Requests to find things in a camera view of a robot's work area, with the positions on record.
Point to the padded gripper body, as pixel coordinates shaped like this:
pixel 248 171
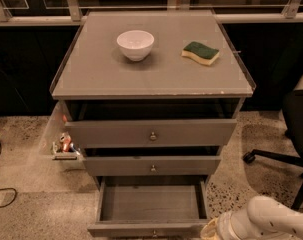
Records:
pixel 225 229

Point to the grey bottom drawer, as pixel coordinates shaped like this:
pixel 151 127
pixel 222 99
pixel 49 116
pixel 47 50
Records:
pixel 154 207

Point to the grey drawer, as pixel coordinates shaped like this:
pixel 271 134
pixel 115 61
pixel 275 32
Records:
pixel 154 207
pixel 151 123
pixel 151 161

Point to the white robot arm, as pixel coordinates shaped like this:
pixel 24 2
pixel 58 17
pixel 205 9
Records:
pixel 263 218

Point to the grey middle drawer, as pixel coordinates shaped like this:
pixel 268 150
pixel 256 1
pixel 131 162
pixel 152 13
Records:
pixel 151 161

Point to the grey top drawer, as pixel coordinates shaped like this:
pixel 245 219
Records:
pixel 151 123

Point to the grey drawer cabinet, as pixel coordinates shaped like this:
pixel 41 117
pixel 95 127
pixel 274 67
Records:
pixel 96 70

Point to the black office chair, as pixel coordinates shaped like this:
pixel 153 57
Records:
pixel 292 111

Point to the orange can in bin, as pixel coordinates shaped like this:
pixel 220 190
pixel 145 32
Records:
pixel 65 141

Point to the clear plastic side bin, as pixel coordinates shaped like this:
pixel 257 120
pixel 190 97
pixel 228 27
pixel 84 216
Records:
pixel 50 146

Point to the green and yellow sponge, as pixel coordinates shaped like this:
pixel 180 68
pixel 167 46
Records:
pixel 200 53

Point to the white ceramic bowl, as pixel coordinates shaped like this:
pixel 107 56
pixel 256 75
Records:
pixel 135 44

